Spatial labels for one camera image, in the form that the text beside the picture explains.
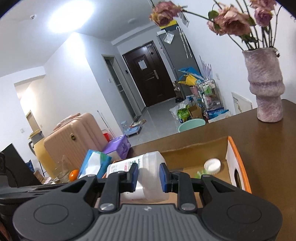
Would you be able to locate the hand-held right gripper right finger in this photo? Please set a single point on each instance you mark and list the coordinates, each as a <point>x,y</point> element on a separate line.
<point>164,177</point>

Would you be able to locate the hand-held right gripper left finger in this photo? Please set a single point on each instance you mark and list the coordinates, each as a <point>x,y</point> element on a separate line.
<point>134,178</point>

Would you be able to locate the large white plastic bottle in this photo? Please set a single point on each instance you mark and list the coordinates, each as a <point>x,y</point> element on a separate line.
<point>150,166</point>

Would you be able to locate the red cardboard box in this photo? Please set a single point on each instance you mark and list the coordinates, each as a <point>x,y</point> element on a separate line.
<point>185,160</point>

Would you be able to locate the green spray bottle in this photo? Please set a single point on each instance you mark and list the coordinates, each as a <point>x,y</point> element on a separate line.
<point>200,173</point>

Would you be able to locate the white bottle cap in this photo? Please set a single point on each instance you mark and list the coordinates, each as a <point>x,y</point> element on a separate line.
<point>212,165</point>

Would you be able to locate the black paper bag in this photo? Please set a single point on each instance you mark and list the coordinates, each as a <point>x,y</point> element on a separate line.
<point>18,162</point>

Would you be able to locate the purple plastic box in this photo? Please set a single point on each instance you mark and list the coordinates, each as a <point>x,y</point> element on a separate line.
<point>118,147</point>

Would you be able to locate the blue tissue pack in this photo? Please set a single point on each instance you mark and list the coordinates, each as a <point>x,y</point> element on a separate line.
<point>92,162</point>

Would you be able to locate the yellow thermos jug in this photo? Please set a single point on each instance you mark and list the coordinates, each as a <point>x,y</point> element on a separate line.
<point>42,153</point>

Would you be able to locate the clear glass cup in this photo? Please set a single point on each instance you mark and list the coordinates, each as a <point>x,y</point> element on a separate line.
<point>64,168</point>

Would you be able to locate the green plastic basin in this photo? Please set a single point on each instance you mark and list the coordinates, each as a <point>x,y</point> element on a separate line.
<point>192,125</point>

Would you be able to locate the orange fruit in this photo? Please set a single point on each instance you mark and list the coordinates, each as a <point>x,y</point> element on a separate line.
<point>74,175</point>

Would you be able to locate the pink ribbed suitcase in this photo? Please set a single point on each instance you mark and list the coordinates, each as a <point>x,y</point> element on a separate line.
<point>76,139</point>

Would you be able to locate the grey interior door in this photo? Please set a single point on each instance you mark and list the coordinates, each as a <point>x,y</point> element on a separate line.
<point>120,88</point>

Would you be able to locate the storage cart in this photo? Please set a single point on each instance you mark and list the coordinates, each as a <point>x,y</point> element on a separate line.
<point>209,92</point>

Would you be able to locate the yellow bag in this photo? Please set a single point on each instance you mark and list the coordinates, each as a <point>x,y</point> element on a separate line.
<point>190,80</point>

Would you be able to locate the dark brown entrance door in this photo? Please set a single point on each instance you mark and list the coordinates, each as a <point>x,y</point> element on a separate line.
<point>148,74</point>

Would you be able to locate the white leaning board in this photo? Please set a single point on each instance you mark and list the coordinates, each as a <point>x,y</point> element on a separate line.
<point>241,104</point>

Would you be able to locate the grey refrigerator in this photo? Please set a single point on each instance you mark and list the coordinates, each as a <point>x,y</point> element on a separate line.
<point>178,51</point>

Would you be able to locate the paper note on refrigerator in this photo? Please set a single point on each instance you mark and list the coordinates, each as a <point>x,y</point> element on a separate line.
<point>168,38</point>

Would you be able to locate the pink textured vase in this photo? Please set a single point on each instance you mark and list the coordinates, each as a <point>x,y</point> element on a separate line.
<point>266,81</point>

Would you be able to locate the yellow box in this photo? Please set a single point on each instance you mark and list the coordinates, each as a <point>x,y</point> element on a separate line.
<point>170,24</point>

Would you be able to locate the dried pink roses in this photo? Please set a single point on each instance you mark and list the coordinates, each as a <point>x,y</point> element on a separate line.
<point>231,20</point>

